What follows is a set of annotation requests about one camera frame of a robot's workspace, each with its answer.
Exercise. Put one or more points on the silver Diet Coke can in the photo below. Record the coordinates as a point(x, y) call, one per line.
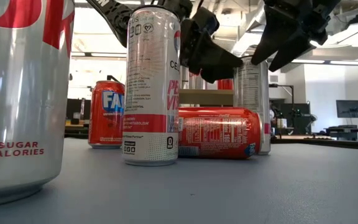
point(23, 109)
point(197, 83)

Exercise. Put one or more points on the black computer monitor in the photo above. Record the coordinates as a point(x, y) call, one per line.
point(350, 109)

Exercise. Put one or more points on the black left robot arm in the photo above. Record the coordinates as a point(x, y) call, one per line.
point(113, 15)

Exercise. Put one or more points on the wooden shelf with black frame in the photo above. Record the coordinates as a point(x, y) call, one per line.
point(205, 98)

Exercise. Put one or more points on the dark desk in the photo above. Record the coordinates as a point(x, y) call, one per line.
point(346, 132)

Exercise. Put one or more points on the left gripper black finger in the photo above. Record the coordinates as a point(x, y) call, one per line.
point(216, 76)
point(219, 57)

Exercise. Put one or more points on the blue-grey table mat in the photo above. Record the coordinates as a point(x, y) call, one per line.
point(259, 193)

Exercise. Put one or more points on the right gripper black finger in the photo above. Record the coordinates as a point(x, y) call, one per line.
point(275, 34)
point(291, 53)

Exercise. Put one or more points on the white Celsius can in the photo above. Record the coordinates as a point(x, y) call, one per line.
point(184, 79)
point(148, 93)
point(252, 90)

